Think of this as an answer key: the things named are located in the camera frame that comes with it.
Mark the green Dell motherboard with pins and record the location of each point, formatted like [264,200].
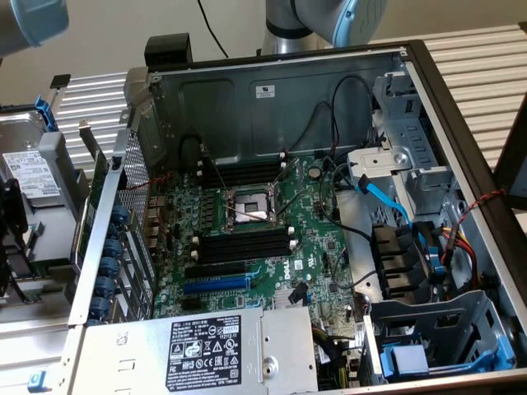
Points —
[309,230]

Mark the black box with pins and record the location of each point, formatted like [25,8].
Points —
[169,51]

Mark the blue expansion slot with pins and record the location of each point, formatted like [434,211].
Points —
[214,285]

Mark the blue slot retainer knob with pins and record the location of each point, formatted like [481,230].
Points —
[99,307]
[108,267]
[112,249]
[119,215]
[104,286]

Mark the grey parts rack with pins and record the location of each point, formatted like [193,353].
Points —
[57,164]

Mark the dark brown panel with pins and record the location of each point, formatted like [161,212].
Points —
[514,164]

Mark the round coin battery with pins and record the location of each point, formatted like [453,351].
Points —
[315,172]

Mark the silver hard disk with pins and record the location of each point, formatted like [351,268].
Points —
[24,136]

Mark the silver socket cover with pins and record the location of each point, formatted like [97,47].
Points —
[275,193]

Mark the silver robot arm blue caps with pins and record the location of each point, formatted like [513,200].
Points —
[288,37]

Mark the silver metal disk bay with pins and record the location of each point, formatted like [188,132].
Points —
[379,162]

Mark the green RAM stick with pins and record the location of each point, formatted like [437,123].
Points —
[41,269]

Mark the large grey disk bay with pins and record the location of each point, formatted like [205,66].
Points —
[411,312]

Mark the open grey PC case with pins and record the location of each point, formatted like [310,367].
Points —
[296,82]

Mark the short black expansion slot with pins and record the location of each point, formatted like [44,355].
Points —
[193,304]

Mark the blue disk carrier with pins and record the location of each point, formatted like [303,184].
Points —
[43,113]

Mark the silver chipset heat sink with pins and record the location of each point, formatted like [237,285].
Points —
[282,302]

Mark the blue case latch button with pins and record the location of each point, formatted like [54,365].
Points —
[39,380]

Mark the silver CPU socket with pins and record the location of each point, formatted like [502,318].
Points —
[251,205]

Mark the thin metal locking lever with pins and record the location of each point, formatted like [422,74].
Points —
[288,203]
[284,173]

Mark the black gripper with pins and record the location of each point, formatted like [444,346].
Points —
[10,214]

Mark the long black expansion slot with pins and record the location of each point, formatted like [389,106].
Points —
[214,270]

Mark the silver power supply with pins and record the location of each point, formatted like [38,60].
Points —
[131,349]

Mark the green graphics card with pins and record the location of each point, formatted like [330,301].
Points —
[96,177]

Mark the black ribbed plastic block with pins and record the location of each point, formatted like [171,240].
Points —
[395,255]

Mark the blue plastic disk caddy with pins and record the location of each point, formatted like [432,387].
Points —
[407,358]

